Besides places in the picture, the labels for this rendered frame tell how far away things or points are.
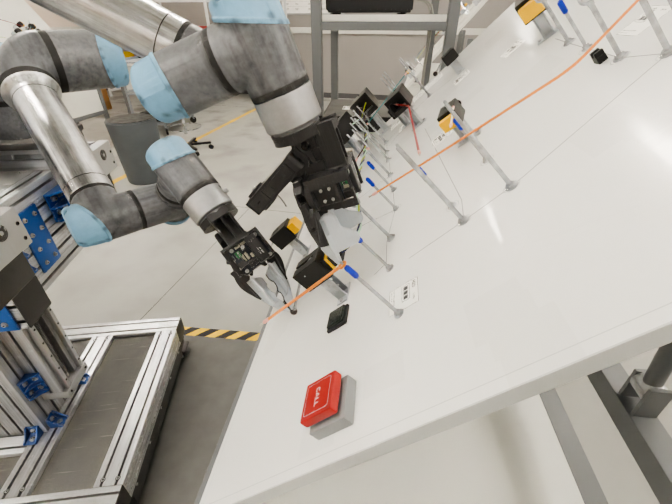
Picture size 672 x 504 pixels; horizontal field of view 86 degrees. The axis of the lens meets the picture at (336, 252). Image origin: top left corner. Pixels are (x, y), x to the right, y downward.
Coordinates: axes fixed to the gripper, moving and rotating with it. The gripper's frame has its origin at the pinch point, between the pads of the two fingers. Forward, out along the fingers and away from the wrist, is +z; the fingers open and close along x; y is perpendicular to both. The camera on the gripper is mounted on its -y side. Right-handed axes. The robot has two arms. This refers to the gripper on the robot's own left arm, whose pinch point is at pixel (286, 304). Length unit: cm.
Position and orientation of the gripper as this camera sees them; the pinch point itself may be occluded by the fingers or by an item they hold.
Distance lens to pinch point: 67.2
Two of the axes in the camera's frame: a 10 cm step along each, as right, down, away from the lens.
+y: 2.2, -1.4, -9.7
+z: 6.1, 7.9, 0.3
